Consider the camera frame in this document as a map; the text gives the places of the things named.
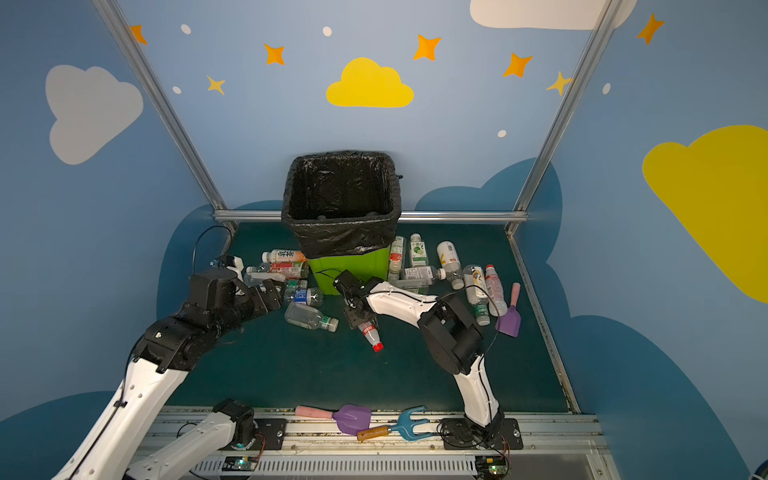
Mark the blue fork rake wooden handle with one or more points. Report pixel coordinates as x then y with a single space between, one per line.
404 427

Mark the purple spatula pink handle right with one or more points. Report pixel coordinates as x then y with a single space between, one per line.
510 322

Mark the purple text label bottle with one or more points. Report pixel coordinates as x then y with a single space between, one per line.
430 274

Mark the white orange milk tea bottle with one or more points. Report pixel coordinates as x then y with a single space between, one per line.
282 255

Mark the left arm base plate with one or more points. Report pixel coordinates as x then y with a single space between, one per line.
266 434

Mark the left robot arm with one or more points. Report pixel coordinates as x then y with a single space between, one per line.
219 303

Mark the tall red white label bottle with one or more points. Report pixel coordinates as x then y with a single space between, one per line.
395 264

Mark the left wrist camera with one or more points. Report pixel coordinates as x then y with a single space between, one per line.
233 263

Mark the circuit board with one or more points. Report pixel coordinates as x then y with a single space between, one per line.
240 464
491 468

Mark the red green label bottle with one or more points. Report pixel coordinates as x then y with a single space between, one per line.
291 270

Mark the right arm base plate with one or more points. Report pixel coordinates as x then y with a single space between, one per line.
461 434

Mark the blue cap clear water bottle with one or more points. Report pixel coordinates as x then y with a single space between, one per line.
310 296

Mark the purple shovel pink handle front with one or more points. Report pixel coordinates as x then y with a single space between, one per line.
350 419

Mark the slim red cap bottle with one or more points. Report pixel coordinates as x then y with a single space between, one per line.
495 291

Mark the right aluminium frame post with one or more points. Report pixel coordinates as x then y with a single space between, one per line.
607 22

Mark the left circuit board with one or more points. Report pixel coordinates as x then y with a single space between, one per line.
240 464

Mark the white bottle red cap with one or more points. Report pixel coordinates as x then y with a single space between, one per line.
371 334

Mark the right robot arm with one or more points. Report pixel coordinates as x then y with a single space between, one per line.
450 332

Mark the clear bottle green neck band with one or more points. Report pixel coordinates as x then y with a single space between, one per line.
301 315

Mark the right circuit board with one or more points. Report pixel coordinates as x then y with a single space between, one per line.
491 468

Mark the aluminium frame post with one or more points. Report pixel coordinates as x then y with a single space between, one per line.
114 19
607 22

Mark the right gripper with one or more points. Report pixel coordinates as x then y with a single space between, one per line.
354 304

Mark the clear flat white label bottle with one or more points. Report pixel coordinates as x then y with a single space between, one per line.
254 275

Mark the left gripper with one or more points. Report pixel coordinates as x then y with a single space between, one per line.
267 297

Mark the white label bottle far right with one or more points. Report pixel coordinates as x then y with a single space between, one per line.
451 265

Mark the left aluminium frame post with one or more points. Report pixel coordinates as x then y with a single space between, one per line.
114 19

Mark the green bin with black liner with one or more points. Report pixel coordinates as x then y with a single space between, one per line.
343 208

